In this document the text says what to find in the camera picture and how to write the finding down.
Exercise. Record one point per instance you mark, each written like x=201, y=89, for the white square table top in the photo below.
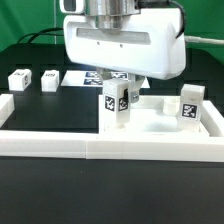
x=154, y=115

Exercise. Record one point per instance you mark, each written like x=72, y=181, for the white U-shaped fence wall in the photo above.
x=102, y=146

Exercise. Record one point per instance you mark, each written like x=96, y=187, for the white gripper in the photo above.
x=147, y=44

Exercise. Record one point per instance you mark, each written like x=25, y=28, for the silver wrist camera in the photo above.
x=72, y=6

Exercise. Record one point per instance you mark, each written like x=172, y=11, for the white sheet with AprilTags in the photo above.
x=77, y=78

